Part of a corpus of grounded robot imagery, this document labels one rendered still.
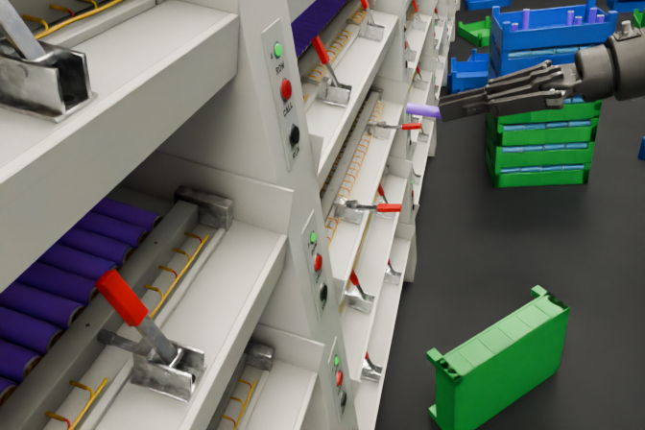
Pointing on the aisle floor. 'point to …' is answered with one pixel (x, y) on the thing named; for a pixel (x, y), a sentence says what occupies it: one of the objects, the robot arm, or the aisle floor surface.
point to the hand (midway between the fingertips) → (463, 105)
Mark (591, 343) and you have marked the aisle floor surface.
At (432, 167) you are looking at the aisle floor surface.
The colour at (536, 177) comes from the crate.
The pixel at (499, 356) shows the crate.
